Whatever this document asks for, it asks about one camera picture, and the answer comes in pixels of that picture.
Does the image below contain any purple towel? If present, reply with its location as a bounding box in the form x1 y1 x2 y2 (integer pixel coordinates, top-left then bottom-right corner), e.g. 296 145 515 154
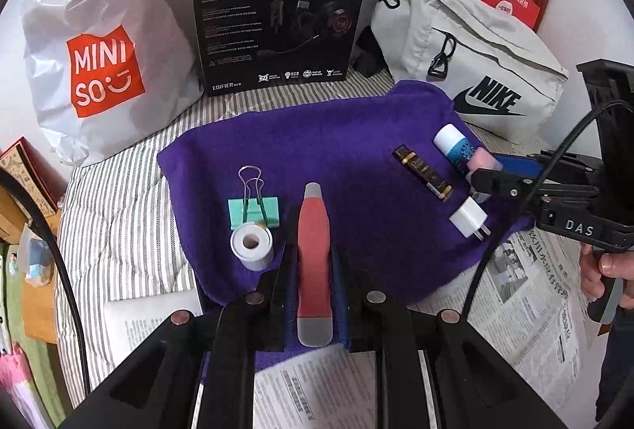
156 80 538 373

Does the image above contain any white charger plug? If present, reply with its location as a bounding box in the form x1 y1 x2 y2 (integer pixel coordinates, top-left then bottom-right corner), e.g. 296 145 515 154
449 197 493 242

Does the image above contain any dark brown gold lighter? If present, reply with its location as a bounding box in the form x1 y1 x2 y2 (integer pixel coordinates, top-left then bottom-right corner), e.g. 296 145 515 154
393 144 454 203

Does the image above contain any black headset box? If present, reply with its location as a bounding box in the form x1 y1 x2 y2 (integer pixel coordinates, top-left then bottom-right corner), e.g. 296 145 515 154
188 0 374 98

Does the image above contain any pink and blue bottle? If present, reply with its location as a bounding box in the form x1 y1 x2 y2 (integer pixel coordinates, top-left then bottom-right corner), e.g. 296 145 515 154
466 149 503 204

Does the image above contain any green binder clip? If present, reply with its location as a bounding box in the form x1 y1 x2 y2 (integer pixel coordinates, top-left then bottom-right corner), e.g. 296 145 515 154
227 166 282 232

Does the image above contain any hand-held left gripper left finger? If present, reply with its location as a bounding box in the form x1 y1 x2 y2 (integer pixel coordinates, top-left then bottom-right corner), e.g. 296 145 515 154
58 243 301 429

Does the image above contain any clear plastic packet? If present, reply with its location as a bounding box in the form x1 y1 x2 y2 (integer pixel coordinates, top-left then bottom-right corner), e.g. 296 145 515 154
20 226 53 286

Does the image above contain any newspaper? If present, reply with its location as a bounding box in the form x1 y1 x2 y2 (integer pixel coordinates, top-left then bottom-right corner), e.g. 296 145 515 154
106 221 585 429

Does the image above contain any black cable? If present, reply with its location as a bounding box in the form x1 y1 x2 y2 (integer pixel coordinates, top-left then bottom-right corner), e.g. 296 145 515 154
0 168 92 395
463 98 634 316

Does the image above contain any grey waist bag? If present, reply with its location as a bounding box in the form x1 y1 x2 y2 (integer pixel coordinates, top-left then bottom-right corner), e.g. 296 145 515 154
369 0 570 135

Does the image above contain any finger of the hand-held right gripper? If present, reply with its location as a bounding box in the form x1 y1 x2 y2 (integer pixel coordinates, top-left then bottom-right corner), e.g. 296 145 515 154
470 168 600 213
493 151 595 183

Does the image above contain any white tape roll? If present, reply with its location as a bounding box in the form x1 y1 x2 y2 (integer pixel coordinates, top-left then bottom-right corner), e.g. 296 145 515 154
229 225 275 270

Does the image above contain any person's right hand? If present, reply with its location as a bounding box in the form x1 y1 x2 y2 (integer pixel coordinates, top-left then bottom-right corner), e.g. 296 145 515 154
579 243 634 311

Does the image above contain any white and blue glue stick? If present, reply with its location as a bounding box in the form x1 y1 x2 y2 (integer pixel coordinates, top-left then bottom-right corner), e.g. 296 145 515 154
432 124 483 177

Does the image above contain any brown patterned box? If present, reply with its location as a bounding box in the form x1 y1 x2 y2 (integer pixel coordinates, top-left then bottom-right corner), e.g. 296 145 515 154
0 137 63 217

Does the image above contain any striped bed sheet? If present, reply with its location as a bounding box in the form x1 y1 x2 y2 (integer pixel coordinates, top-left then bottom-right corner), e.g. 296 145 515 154
52 63 501 360

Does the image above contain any red tube with grey ends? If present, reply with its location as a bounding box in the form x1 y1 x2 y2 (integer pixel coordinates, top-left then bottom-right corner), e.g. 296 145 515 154
296 182 334 349

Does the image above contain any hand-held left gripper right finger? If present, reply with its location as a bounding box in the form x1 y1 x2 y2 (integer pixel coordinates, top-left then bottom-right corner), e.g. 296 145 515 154
331 245 568 429

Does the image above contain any pink patterned cloth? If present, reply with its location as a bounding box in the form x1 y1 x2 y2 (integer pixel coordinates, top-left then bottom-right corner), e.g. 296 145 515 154
0 345 55 429

